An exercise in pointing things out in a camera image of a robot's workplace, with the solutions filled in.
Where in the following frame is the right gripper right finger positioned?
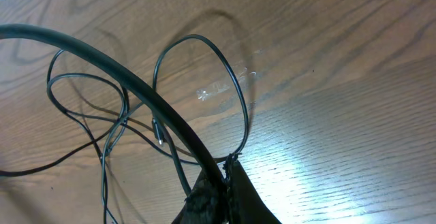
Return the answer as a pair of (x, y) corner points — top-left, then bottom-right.
(223, 154), (281, 224)

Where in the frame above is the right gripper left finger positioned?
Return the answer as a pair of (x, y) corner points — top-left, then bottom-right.
(172, 170), (227, 224)

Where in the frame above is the clear tape piece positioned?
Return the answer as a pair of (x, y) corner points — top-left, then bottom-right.
(188, 49), (262, 102)

